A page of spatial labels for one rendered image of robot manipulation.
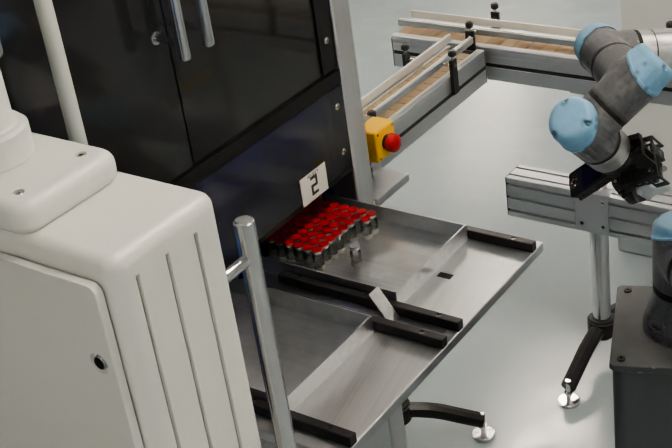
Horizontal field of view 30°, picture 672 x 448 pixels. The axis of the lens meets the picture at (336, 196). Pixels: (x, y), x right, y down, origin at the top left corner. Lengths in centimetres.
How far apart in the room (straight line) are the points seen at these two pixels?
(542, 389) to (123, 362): 230
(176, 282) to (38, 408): 25
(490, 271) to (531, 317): 142
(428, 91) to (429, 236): 59
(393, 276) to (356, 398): 37
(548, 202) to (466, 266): 99
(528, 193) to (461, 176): 122
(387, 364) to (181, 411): 83
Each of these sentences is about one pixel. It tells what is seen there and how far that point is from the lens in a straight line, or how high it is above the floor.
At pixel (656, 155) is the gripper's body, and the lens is 210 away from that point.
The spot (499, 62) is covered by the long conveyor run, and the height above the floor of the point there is 90.
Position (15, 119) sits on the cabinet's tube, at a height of 162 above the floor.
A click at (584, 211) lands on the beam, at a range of 333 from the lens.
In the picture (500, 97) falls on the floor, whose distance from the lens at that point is 517.
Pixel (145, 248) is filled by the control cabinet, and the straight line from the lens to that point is 128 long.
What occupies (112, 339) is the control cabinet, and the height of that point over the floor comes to 146.
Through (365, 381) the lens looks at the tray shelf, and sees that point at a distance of 214.
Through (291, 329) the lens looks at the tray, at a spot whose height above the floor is 88.
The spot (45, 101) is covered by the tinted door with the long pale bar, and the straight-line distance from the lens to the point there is 192.
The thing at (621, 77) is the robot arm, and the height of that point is 138.
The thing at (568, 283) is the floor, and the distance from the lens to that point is 394.
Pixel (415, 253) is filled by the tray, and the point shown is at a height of 88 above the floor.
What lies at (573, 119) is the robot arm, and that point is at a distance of 190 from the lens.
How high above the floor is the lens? 216
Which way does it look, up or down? 28 degrees down
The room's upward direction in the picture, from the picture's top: 8 degrees counter-clockwise
